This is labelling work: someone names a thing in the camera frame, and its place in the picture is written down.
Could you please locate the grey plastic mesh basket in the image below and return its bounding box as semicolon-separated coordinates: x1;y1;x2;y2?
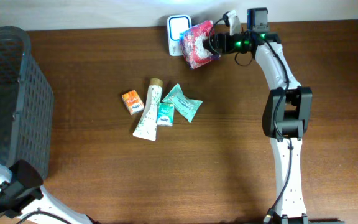
0;26;54;179

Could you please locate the purple red tissue pack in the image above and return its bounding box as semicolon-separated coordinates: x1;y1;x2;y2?
180;20;220;70

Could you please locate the teal wet wipes pack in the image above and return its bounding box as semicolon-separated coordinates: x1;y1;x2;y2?
162;84;203;123

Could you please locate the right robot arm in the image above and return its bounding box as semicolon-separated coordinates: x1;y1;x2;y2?
203;7;313;224

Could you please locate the white barcode scanner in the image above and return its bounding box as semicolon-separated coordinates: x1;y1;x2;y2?
167;14;192;57

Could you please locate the white bamboo print tube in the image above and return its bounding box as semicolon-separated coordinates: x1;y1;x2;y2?
132;78;163;141

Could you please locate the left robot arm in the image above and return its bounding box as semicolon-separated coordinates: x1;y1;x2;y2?
0;160;97;224

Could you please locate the teal pocket tissue pack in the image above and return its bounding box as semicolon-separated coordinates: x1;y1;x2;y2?
157;103;175;127

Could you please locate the right black cable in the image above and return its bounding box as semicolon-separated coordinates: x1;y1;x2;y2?
208;18;293;224

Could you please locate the orange pocket tissue pack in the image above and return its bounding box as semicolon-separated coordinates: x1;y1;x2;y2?
121;90;144;115

